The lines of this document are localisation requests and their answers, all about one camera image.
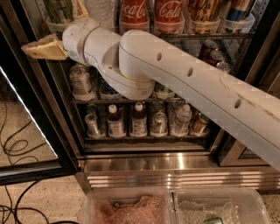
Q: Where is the left Coca-Cola can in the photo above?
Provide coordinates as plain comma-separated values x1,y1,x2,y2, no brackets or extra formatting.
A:
120,0,150,32

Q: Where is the rear red can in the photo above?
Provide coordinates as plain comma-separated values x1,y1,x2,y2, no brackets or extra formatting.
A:
199,39,219,60

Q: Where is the blue orange can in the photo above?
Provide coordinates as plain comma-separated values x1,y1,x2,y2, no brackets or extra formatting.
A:
226,0,254,22

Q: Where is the green can in bin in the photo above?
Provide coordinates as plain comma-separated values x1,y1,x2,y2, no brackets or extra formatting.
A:
203,217,224,224

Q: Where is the front green can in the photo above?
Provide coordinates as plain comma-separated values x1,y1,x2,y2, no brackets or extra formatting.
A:
154,82,172,94

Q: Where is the small water bottle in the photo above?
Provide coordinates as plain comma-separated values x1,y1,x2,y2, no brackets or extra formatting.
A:
171,103,193,137

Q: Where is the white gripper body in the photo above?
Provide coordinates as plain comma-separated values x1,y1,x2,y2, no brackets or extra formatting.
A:
61,17,102,66

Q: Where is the middle red can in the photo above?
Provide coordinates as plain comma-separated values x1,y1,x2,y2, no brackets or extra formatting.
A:
206,51,226,67

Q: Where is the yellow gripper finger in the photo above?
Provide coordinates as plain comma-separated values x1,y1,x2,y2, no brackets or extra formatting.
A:
21,34,67,60
73,0,88,18

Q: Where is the right Coca-Cola can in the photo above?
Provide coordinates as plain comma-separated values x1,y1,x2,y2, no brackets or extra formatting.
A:
154,0,183,33

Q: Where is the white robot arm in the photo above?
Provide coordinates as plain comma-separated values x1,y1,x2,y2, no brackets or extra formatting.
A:
22,17,280,170

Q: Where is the gold black can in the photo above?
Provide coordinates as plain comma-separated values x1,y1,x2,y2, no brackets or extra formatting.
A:
187,0,221,23

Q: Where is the tea bottle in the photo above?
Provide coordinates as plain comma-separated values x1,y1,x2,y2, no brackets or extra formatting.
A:
107,104,125,138
131,102,147,137

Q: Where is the left clear plastic bin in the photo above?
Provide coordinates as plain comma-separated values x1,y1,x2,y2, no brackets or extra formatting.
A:
84,187,175,224

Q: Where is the clear plastic bin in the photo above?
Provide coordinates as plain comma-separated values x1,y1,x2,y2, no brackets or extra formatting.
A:
173,187,271,224
84,187,175,224

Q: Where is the clear ribbed water bottle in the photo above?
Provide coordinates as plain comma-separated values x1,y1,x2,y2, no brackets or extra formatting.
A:
83,0,114,30

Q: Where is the front left Pepsi can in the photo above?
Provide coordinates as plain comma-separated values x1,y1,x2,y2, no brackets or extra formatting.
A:
99,78,118,95

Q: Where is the front silver can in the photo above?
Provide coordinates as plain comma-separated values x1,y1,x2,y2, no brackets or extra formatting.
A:
69,64,96,101

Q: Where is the open glass fridge door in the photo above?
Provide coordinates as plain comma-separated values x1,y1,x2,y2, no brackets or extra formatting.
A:
0,0,78,185

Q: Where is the bottom green white can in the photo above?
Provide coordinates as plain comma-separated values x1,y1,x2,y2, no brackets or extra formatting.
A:
150,112,168,137

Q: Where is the right clear plastic bin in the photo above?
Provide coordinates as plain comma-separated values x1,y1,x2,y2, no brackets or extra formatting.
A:
173,187,271,224

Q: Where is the slim silver can bottom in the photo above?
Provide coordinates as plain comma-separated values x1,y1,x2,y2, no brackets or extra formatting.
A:
85,113,102,137

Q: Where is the right tea bottle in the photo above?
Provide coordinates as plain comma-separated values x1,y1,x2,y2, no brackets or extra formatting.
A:
131,102,147,137

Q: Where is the right glass fridge door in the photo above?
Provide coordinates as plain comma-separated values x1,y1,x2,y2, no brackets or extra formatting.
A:
218,136,267,167

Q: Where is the left tea bottle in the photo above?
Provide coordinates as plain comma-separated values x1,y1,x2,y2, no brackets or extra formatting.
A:
107,104,125,138

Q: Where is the green can top shelf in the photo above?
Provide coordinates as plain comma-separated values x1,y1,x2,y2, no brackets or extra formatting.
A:
43,0,74,24

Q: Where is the red can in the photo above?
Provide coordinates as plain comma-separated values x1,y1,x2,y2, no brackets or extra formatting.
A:
216,61,232,74
199,39,219,60
206,51,226,67

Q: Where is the front red can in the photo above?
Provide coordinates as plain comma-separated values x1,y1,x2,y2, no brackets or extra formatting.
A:
216,61,232,74

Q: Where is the coca-cola can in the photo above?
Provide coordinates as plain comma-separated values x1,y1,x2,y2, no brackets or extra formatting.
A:
120,0,150,32
154,0,183,33

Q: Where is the bottom gold can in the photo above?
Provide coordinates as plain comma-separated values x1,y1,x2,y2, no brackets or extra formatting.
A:
192,113,209,134

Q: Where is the black floor cable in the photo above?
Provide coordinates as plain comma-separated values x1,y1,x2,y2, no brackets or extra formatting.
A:
0,99,80,224

